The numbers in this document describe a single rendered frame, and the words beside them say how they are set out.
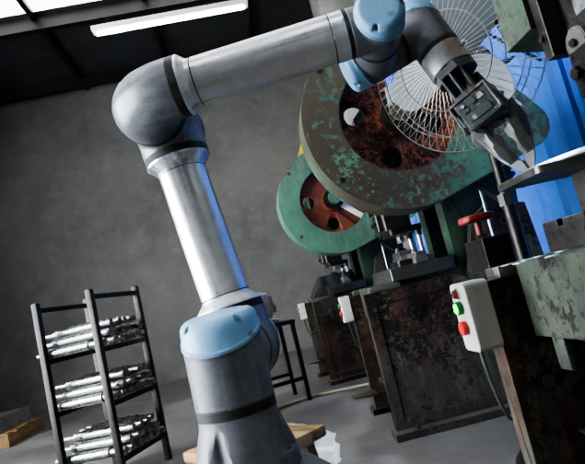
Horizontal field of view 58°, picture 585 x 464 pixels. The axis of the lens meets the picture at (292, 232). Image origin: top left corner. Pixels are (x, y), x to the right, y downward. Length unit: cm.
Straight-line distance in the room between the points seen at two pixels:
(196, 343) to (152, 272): 681
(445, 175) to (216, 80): 160
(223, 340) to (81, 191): 726
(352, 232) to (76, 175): 495
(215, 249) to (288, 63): 32
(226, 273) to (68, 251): 701
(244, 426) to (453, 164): 176
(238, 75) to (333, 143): 144
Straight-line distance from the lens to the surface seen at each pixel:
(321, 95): 232
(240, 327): 76
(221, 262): 91
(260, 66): 84
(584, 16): 111
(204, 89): 85
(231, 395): 76
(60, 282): 787
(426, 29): 99
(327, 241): 391
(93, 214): 785
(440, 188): 229
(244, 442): 76
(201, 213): 92
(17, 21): 687
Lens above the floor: 67
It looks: 7 degrees up
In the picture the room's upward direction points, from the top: 13 degrees counter-clockwise
